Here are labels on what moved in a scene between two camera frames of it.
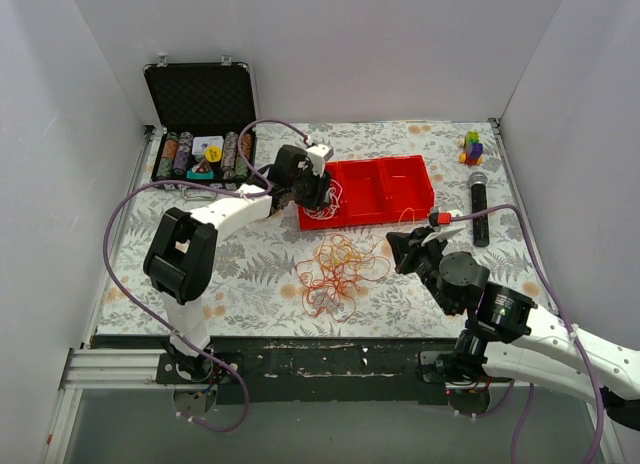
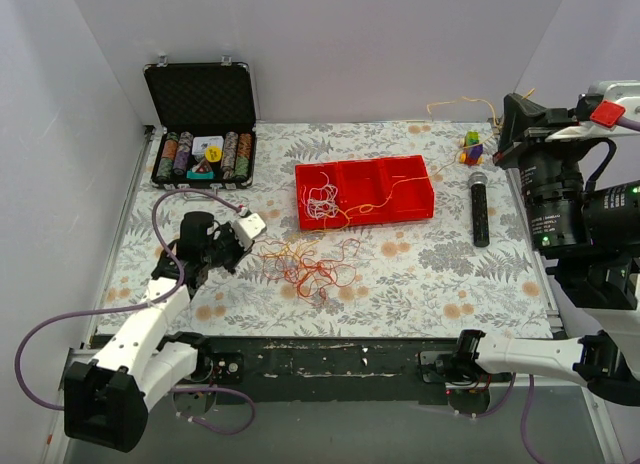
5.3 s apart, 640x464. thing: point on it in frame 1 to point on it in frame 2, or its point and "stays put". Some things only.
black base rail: x=294 y=369 stays put
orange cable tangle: x=341 y=265 to x=310 y=268
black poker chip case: x=203 y=109 stays put
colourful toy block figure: x=473 y=149 stays put
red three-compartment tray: x=373 y=190 stays put
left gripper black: x=310 y=189 to x=226 y=246
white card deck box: x=199 y=143 stays put
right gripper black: x=417 y=251 to x=530 y=134
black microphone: x=477 y=181 stays put
